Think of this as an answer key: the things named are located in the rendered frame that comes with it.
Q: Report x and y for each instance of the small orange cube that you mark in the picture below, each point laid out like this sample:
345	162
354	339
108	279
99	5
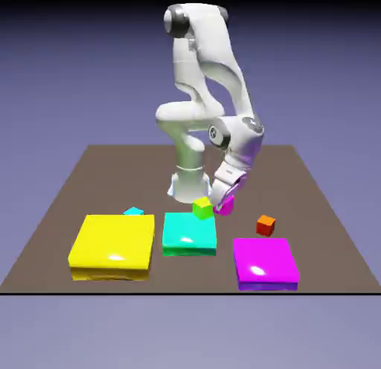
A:
265	225

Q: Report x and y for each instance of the small green cube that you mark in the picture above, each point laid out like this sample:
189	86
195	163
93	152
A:
203	209

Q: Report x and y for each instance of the small magenta cube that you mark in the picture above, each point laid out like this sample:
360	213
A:
228	206

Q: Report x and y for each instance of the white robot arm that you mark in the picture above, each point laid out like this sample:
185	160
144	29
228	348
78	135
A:
208	56

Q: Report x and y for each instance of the small cyan cube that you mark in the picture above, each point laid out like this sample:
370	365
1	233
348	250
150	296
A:
134	211

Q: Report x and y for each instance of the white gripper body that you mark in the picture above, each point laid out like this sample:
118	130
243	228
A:
222	190

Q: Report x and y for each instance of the large cyan box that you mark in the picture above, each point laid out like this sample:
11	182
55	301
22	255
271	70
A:
189	233

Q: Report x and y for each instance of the large magenta box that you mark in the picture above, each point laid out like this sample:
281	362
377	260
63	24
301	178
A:
264	262

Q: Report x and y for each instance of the large yellow box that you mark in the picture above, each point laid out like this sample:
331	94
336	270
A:
111	244

